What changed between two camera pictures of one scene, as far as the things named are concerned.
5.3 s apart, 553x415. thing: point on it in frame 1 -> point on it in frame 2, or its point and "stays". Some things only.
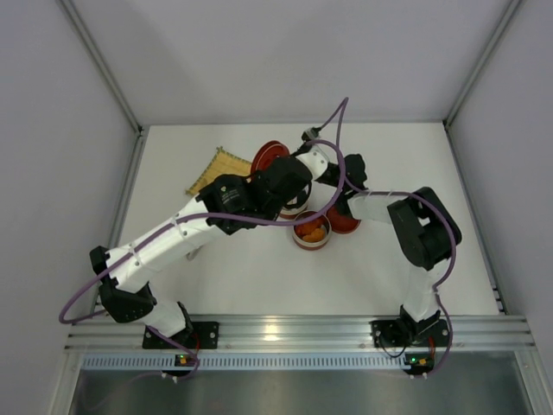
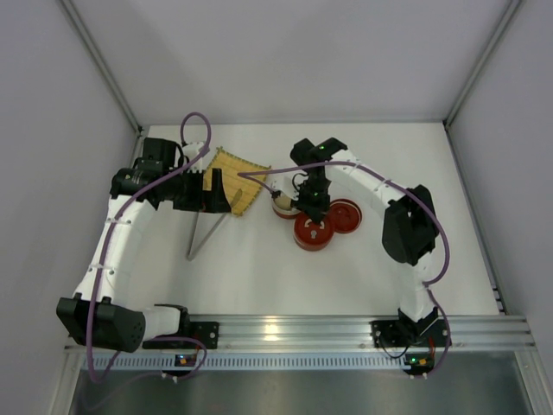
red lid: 268,154 -> 312,236
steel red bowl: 289,213 stays
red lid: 341,224 stays
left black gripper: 298,197 -> 207,190
